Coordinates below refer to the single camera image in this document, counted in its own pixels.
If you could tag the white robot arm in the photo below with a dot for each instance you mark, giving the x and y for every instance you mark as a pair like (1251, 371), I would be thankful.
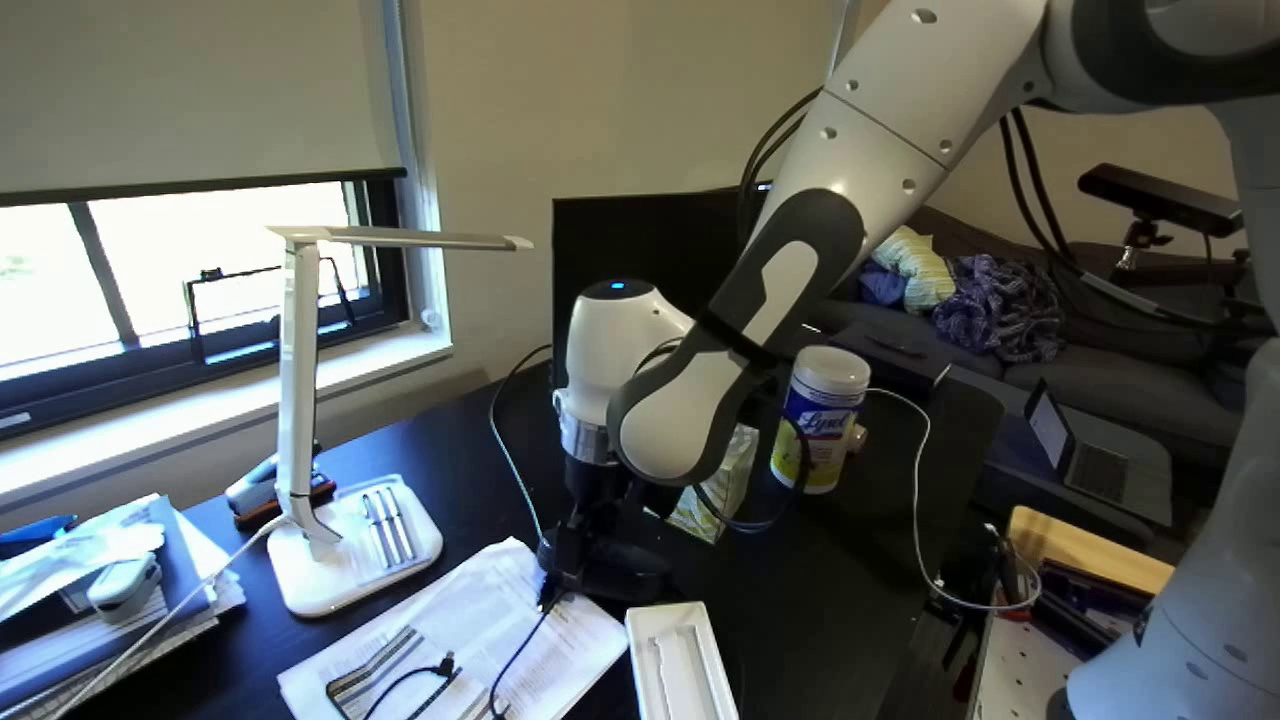
(872, 146)

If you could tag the small laptop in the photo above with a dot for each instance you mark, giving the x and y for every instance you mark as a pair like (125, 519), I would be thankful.
(1076, 463)

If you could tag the white long box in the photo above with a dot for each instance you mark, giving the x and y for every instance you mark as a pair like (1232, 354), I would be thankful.
(677, 665)

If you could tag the black camera on stand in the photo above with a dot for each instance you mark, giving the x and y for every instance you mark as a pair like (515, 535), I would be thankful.
(1157, 200)

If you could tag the white paper sheets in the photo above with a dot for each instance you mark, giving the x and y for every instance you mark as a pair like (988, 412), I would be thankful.
(468, 646)

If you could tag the black computer monitor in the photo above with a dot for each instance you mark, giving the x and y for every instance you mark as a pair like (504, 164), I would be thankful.
(677, 241)

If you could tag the yellow patterned tissue box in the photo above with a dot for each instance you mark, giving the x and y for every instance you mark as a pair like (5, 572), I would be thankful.
(705, 511)

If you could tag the stack of papers and mask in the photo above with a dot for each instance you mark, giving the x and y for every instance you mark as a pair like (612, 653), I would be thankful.
(92, 588)

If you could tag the Lysol wipes container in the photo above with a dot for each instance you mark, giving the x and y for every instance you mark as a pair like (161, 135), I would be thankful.
(816, 421)

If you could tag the dark couch with clothes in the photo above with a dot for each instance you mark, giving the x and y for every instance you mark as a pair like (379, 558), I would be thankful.
(1094, 354)

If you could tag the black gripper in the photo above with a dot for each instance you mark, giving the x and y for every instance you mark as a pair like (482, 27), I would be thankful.
(612, 526)

